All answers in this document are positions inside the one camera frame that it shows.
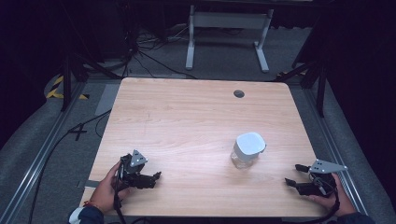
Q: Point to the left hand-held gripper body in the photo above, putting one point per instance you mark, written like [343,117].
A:
[133,168]

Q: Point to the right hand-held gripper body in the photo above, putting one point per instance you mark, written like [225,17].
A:
[323,174]

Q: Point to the clear glass jar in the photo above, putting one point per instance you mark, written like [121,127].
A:
[241,160]

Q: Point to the white jar lid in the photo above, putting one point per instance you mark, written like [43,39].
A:
[250,146]

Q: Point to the person's right hand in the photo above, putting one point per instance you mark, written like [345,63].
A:
[341,199]

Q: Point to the person's left hand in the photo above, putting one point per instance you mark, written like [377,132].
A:
[105,191]

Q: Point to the grey tape strip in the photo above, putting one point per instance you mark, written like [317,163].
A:
[90,184]

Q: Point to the black tripod stand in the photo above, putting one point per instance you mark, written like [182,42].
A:
[316,76]
[67,81]

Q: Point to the aluminium floor rail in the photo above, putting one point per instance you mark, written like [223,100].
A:
[333,146]
[34,161]

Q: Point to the white metal table frame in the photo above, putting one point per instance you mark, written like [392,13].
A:
[229,20]

